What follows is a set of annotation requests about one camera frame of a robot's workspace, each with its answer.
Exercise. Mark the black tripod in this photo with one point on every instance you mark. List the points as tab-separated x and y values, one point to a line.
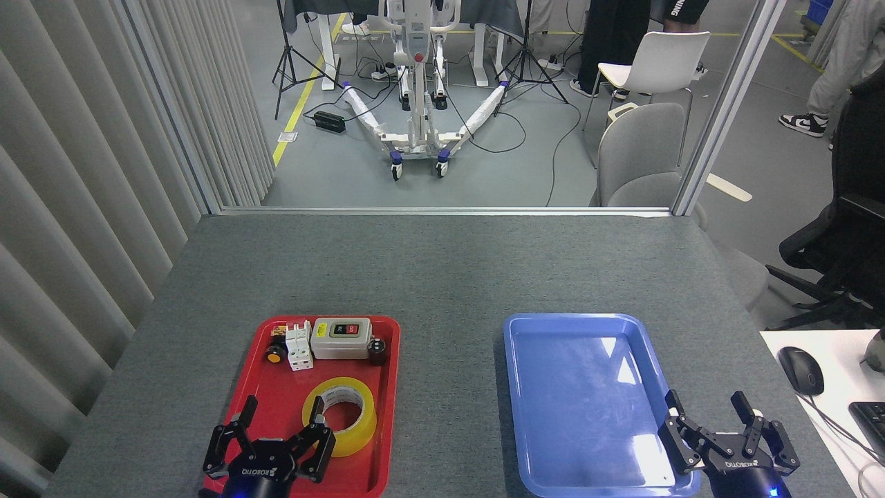
527	59
287	59

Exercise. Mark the grey rounded object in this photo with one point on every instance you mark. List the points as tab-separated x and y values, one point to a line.
877	353

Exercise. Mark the white circuit breaker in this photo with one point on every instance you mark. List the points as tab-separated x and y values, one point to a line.
299	353

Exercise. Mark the black computer mouse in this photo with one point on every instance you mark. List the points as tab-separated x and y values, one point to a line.
802	370

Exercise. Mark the black power adapter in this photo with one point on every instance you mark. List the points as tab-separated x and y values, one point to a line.
330	122

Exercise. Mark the silver post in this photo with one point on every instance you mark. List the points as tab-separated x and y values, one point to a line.
726	111

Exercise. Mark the pale wooden plank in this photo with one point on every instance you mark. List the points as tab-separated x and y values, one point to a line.
729	187

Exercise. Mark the blue bin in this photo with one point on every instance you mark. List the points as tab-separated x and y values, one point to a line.
821	10

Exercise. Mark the small brown yellow part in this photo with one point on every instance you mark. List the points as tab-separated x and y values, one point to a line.
279	330

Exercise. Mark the white chair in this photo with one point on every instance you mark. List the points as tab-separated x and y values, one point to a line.
664	59

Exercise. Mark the yellow tape roll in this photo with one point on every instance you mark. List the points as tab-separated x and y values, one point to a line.
361	436

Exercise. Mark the grey chair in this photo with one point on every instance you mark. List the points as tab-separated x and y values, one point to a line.
639	149

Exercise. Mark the red plastic tray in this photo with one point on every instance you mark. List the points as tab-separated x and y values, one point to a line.
276	401

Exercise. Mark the silver table edge rail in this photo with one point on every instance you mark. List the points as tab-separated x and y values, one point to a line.
442	211

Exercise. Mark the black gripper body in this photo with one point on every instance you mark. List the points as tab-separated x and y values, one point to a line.
740	477
263	477

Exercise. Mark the yellow push button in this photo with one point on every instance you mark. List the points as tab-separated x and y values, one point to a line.
275	356

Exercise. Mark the black office chair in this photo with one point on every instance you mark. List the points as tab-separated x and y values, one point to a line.
861	173

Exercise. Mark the blue plastic tray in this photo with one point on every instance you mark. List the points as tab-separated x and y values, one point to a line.
581	401

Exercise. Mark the black keyboard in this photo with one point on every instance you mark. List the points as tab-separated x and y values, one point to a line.
872	422

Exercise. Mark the white desk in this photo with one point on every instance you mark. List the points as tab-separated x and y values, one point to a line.
840	366

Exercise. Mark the dark round knob switch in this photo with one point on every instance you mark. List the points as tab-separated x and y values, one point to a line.
377	353

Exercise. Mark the person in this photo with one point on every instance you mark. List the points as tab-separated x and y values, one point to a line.
612	34
843	62

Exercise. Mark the grey switch box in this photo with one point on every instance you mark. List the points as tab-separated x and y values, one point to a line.
325	346

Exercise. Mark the white stand on wheels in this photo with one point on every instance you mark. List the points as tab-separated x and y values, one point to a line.
417	104

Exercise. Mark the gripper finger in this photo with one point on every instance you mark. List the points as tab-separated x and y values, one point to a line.
220	449
317	449
774	446
684	443

